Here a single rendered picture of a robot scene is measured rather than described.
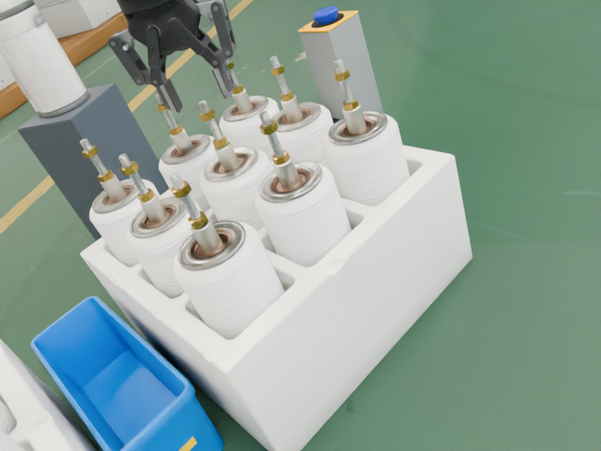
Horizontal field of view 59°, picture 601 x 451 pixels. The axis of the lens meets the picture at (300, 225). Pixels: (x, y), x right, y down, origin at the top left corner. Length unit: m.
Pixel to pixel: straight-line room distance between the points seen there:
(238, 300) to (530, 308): 0.38
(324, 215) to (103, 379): 0.47
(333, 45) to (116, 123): 0.45
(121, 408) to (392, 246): 0.45
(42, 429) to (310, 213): 0.35
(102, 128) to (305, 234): 0.56
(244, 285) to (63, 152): 0.61
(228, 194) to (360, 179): 0.16
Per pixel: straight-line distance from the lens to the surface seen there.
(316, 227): 0.59
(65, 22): 3.42
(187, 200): 0.53
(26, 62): 1.04
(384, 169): 0.65
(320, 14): 0.87
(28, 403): 0.66
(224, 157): 0.68
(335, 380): 0.66
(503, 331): 0.72
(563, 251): 0.81
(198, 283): 0.54
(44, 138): 1.08
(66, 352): 0.88
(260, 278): 0.55
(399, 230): 0.65
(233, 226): 0.57
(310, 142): 0.72
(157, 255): 0.63
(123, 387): 0.87
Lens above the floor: 0.55
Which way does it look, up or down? 34 degrees down
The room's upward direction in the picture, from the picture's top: 22 degrees counter-clockwise
